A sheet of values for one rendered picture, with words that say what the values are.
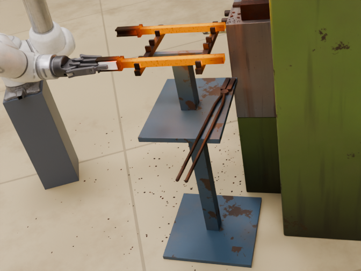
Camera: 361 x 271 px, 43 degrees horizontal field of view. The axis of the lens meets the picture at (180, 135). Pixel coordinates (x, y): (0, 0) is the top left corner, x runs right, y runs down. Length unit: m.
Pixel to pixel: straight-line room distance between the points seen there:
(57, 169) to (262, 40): 1.38
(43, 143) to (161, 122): 1.00
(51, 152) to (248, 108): 1.13
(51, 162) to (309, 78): 1.54
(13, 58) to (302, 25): 0.93
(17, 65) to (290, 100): 0.93
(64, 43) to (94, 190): 0.81
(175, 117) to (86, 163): 1.20
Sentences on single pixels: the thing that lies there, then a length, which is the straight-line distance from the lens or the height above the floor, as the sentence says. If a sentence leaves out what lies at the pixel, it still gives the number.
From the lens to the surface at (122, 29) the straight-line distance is 1.80.
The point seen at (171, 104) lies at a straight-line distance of 1.78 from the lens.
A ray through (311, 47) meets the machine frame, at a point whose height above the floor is 0.94.
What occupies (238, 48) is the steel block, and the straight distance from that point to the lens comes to 1.87.
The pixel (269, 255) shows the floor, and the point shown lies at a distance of 2.10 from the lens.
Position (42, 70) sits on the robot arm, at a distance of 1.68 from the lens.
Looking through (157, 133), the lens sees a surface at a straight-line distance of 1.64.
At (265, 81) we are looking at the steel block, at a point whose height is 0.65.
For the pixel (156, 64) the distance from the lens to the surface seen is 1.52.
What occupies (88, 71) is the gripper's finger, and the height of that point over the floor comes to 0.97.
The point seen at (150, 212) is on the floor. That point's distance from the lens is 2.36.
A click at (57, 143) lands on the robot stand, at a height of 0.29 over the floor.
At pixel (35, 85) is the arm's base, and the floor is 0.62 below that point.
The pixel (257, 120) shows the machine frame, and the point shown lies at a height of 0.46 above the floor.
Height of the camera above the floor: 1.66
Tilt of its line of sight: 37 degrees down
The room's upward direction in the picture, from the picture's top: 13 degrees counter-clockwise
